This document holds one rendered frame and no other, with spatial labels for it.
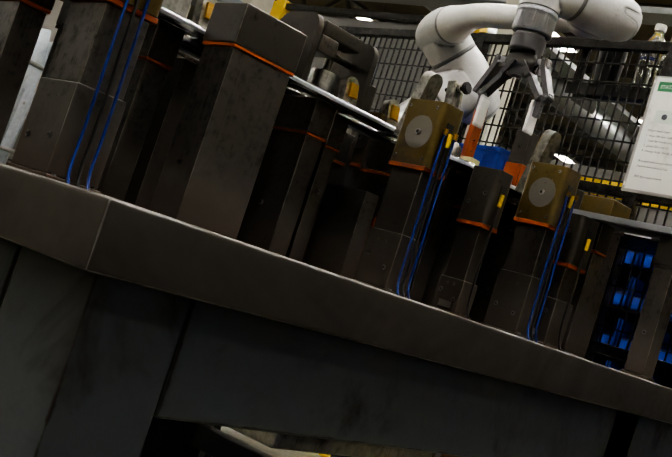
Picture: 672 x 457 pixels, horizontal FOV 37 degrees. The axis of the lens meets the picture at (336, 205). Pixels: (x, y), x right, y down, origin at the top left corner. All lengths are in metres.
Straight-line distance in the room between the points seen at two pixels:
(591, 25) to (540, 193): 0.48
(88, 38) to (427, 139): 0.66
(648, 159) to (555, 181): 0.69
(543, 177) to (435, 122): 0.35
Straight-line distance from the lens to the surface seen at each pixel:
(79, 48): 1.31
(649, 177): 2.62
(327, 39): 2.02
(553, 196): 1.97
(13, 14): 1.43
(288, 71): 1.49
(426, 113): 1.74
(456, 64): 2.72
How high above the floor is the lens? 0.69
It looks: 4 degrees up
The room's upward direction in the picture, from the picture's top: 18 degrees clockwise
